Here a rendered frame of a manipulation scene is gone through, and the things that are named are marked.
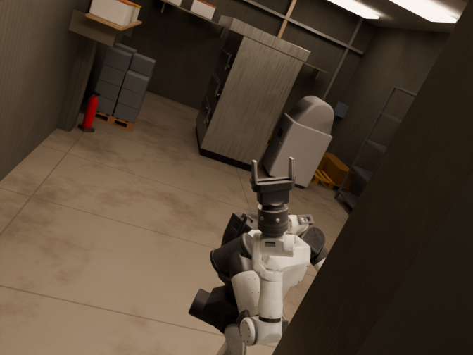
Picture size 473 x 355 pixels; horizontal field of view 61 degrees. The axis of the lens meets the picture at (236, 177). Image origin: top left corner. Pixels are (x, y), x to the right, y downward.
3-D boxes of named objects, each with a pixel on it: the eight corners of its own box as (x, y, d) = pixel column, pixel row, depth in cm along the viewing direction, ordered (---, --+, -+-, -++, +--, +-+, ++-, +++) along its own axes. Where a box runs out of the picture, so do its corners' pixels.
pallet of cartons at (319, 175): (347, 194, 800) (357, 175, 786) (310, 182, 779) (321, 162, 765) (326, 171, 915) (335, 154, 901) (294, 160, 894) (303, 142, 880)
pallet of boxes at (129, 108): (100, 101, 715) (117, 42, 680) (139, 115, 733) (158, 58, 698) (86, 116, 617) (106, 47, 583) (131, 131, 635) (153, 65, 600)
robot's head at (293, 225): (272, 232, 147) (282, 211, 145) (288, 229, 155) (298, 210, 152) (284, 242, 143) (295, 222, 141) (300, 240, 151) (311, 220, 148)
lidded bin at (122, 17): (96, 12, 449) (101, -11, 441) (129, 26, 458) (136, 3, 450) (86, 13, 407) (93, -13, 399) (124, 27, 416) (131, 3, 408)
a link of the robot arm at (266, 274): (252, 233, 116) (250, 279, 115) (283, 234, 114) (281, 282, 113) (255, 231, 122) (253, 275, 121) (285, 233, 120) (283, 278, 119)
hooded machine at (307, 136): (296, 177, 774) (332, 103, 725) (306, 191, 710) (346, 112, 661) (258, 163, 755) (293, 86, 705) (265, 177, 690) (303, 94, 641)
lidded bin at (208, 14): (210, 20, 883) (215, 7, 874) (212, 20, 845) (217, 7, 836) (188, 10, 871) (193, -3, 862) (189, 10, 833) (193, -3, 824)
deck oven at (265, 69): (181, 122, 807) (221, 15, 738) (240, 142, 842) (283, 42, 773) (183, 151, 649) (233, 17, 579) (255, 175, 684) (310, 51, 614)
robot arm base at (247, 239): (213, 279, 133) (205, 248, 138) (234, 284, 143) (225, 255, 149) (250, 260, 128) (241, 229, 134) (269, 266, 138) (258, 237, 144)
